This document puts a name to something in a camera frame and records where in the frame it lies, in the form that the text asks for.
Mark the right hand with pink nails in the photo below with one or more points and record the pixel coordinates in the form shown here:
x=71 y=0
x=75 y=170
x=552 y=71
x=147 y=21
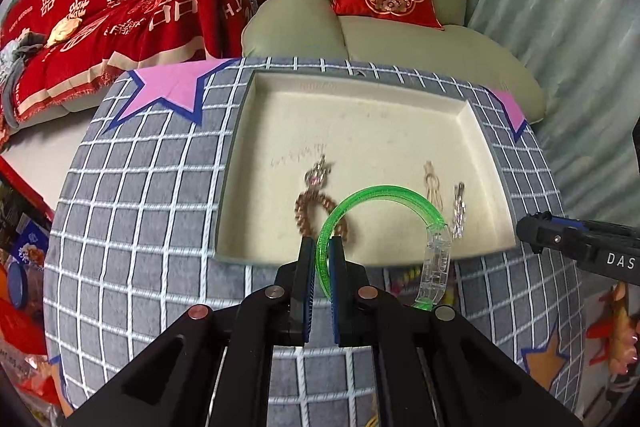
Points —
x=622 y=350

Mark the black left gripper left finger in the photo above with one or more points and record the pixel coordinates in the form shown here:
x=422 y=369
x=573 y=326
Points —
x=302 y=293

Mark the silver crystal earring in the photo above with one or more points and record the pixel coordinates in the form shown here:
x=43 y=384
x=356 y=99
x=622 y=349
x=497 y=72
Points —
x=459 y=215

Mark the beige jewelry tray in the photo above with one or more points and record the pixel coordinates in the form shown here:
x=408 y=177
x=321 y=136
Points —
x=370 y=134

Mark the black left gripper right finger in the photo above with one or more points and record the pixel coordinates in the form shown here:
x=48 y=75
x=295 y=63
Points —
x=344 y=284

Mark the light green armchair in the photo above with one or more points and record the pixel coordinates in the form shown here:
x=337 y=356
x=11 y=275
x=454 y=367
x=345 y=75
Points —
x=311 y=29

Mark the green translucent bangle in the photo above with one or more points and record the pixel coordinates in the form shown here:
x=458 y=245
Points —
x=415 y=235

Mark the grey checkered tablecloth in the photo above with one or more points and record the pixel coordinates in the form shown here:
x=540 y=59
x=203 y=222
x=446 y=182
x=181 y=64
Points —
x=132 y=244

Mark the pale green curtain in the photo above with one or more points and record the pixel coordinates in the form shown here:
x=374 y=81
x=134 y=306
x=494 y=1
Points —
x=585 y=56

